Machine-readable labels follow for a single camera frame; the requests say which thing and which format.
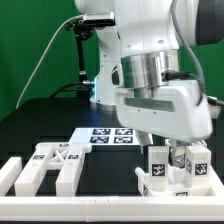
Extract black camera stand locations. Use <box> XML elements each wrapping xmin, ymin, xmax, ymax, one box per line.
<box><xmin>65</xmin><ymin>19</ymin><xmax>93</xmax><ymax>98</ymax></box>

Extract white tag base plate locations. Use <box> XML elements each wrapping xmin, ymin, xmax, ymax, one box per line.
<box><xmin>69</xmin><ymin>128</ymin><xmax>139</xmax><ymax>145</ymax></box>

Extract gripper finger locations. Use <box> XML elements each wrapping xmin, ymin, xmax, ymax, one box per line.
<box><xmin>136</xmin><ymin>130</ymin><xmax>153</xmax><ymax>152</ymax></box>
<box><xmin>169</xmin><ymin>139</ymin><xmax>187</xmax><ymax>167</ymax></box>

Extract white tagged cube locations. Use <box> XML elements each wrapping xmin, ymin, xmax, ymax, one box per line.
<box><xmin>190</xmin><ymin>140</ymin><xmax>207</xmax><ymax>148</ymax></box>

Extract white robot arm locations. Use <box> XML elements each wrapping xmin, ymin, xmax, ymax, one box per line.
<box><xmin>74</xmin><ymin>0</ymin><xmax>224</xmax><ymax>161</ymax></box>

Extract white chair back frame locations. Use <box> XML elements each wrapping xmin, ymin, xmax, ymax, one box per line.
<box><xmin>14</xmin><ymin>143</ymin><xmax>92</xmax><ymax>197</ymax></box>

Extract white U-shaped fence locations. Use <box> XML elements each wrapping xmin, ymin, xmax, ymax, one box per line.
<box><xmin>0</xmin><ymin>157</ymin><xmax>224</xmax><ymax>222</ymax></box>

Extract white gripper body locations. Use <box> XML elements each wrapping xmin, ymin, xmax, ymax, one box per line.
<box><xmin>116</xmin><ymin>80</ymin><xmax>213</xmax><ymax>143</ymax></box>

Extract white camera cable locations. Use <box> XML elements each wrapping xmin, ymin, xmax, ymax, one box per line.
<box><xmin>15</xmin><ymin>14</ymin><xmax>85</xmax><ymax>110</ymax></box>

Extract white chair seat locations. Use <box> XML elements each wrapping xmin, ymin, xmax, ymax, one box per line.
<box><xmin>135</xmin><ymin>165</ymin><xmax>211</xmax><ymax>197</ymax></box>

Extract grey camera on stand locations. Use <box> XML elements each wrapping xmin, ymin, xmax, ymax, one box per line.
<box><xmin>83</xmin><ymin>12</ymin><xmax>115</xmax><ymax>27</ymax></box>

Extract black cables at base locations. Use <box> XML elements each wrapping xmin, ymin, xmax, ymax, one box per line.
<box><xmin>48</xmin><ymin>79</ymin><xmax>96</xmax><ymax>99</ymax></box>

